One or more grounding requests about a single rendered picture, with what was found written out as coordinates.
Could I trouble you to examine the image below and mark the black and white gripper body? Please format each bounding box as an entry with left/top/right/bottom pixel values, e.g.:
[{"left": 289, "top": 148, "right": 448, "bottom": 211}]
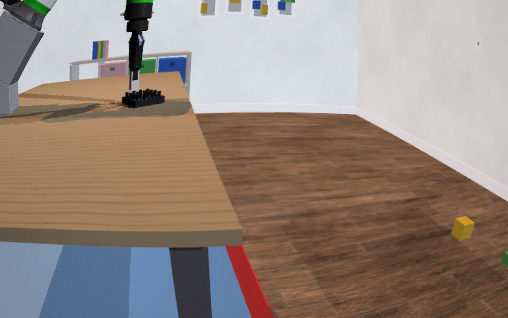
[{"left": 126, "top": 20, "right": 149, "bottom": 47}]

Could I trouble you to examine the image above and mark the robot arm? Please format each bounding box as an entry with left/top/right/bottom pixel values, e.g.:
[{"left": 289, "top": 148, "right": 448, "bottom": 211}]
[{"left": 0, "top": 0, "right": 154, "bottom": 31}]

